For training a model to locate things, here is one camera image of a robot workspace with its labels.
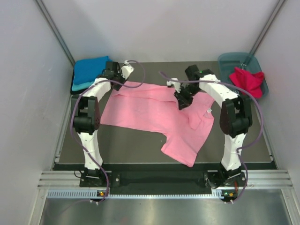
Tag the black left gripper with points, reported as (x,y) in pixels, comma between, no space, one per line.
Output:
(117,87)

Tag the folded blue t-shirt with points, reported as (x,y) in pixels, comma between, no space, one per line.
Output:
(87,70)

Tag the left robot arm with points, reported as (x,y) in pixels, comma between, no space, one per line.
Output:
(85,119)

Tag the aluminium rail frame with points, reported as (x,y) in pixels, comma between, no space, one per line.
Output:
(63,184)

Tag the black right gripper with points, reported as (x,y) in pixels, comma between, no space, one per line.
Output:
(183,102)

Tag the red t-shirt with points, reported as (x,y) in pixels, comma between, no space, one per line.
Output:
(248,81)

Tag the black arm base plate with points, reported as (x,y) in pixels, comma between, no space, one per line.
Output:
(202,179)

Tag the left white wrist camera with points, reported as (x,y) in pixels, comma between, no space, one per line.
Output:
(126,70)

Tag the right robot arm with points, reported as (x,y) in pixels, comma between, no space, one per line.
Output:
(235,118)

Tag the folded teal t-shirt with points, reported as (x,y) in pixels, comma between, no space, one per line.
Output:
(80,87)

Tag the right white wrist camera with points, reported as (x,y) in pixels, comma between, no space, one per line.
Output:
(174,82)

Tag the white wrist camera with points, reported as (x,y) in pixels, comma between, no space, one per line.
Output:
(126,70)
(174,82)

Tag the pink t-shirt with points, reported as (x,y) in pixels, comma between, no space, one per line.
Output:
(154,108)

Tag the teal plastic bin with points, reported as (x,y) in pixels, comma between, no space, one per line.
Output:
(228,61)

